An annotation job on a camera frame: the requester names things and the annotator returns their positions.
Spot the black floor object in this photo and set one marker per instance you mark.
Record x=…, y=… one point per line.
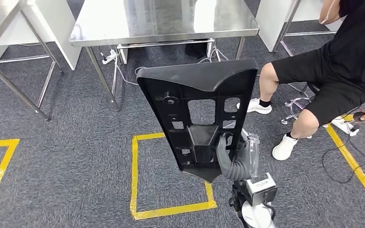
x=195, y=50

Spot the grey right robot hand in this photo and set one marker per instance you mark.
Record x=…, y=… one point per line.
x=253, y=154

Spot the person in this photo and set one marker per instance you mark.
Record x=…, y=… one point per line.
x=352, y=47

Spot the white partition panel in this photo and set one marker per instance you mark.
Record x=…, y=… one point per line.
x=63, y=53
x=269, y=28

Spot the stainless steel workbench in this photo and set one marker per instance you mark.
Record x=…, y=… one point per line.
x=163, y=19
x=12, y=85
x=280, y=34

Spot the black plastic panel part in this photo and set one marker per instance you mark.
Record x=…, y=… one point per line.
x=157, y=91

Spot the chrome leg stool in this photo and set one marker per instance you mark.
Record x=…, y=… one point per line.
x=313, y=88

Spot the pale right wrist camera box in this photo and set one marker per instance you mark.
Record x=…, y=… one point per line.
x=261, y=188

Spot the black handheld controller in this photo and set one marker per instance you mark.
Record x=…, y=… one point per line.
x=358, y=117

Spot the yellow floor tape square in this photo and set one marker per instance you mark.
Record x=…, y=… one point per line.
x=346, y=154
x=134, y=176

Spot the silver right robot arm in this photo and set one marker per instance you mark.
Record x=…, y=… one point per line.
x=255, y=217

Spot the white power strip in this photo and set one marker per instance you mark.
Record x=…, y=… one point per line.
x=343, y=126
x=110, y=57

